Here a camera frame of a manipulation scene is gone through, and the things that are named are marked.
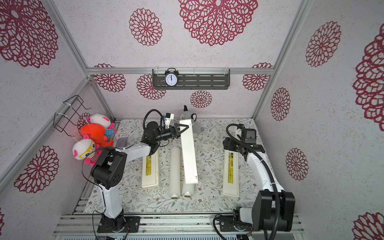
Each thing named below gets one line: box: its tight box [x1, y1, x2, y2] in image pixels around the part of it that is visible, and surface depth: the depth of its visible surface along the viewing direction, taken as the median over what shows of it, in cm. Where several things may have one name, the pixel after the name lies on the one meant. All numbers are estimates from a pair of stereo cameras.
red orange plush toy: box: [80, 123, 113, 148], surface depth 91 cm
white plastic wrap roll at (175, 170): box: [169, 146, 181, 200], surface depth 89 cm
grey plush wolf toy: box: [179, 105, 202, 136], surface depth 97 cm
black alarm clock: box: [164, 67, 179, 88], surface depth 92 cm
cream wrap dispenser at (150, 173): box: [141, 150, 159, 188], surface depth 85 cm
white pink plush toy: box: [86, 113, 116, 130], surface depth 97 cm
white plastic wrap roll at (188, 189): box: [182, 183, 195, 198], surface depth 82 cm
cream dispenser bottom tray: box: [179, 119, 198, 185], surface depth 78 cm
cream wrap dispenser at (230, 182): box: [222, 150, 240, 198], surface depth 89 cm
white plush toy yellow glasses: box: [72, 134, 103, 167], surface depth 82 cm
